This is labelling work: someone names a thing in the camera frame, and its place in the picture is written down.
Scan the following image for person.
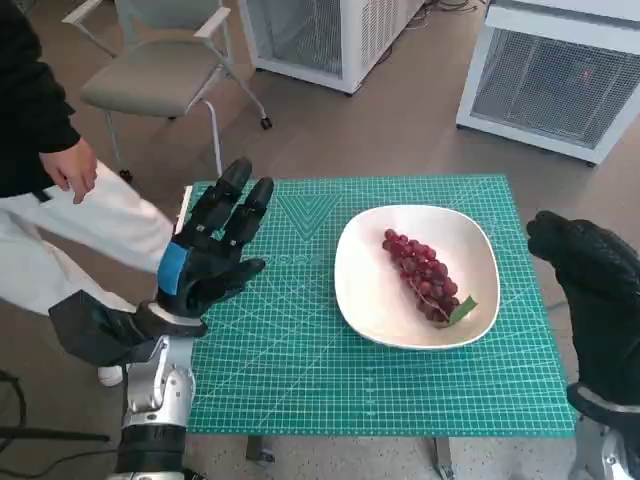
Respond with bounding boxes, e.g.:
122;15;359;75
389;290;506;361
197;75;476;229
0;0;176;389

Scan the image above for grey chair with white frame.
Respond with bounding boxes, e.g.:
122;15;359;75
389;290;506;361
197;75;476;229
62;0;274;182

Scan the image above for white mesh cabinet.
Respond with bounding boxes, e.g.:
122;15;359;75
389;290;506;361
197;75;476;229
454;4;640;166
237;0;426;95

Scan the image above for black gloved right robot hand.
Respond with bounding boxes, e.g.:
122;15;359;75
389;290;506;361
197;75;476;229
525;209;640;401

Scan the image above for red toy grape bunch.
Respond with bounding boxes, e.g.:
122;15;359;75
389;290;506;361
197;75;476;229
382;228;479;329

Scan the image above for black floor cable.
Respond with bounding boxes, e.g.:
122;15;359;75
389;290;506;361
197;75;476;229
0;368;30;430

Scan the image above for black cables behind cabinets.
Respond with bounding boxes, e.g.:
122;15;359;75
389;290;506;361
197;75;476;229
424;0;494;26

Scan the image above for green cutting mat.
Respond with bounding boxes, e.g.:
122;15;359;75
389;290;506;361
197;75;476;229
184;173;576;439

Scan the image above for black floor bar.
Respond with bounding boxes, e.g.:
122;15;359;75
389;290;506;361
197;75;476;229
0;424;111;444

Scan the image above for white square plate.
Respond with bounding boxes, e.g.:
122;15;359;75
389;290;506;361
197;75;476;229
333;204;501;349

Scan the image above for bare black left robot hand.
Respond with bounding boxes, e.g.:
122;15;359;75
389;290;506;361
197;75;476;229
155;157;275;319

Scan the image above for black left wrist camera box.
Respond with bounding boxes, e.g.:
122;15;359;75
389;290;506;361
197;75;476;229
48;291;161;369

